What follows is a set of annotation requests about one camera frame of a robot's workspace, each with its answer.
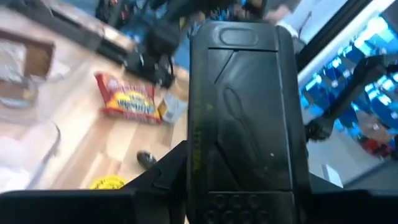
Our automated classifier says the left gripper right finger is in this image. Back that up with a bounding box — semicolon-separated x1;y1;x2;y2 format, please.
309;172;343;191

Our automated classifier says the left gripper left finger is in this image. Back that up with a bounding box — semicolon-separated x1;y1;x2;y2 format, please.
123;140;189;191

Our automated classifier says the metal spoon black handle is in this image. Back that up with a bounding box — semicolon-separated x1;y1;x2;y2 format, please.
136;150;158;170

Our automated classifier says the yellow lid spice jar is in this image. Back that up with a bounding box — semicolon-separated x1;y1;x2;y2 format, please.
89;175;127;191

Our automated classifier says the black spice tin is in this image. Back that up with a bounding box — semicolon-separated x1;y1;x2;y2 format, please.
185;20;312;224

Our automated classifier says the brown spice box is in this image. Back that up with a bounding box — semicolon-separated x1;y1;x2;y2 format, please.
23;42;56;81

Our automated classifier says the dark office chair white armrest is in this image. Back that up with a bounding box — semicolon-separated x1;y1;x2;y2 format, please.
322;161;398;191

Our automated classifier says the red roast beef ramen packet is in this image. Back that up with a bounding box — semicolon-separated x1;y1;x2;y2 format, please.
94;70;163;126

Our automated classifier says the red bin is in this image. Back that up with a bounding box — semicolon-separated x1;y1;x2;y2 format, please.
360;138;391;158

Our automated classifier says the wide clear plastic tray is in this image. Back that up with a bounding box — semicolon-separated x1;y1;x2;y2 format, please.
0;29;73;110

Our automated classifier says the deep clear plastic container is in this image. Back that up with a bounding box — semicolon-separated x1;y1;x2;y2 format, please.
0;118;62;191

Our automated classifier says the blue storage bin rack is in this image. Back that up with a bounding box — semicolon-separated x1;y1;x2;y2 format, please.
300;15;398;138

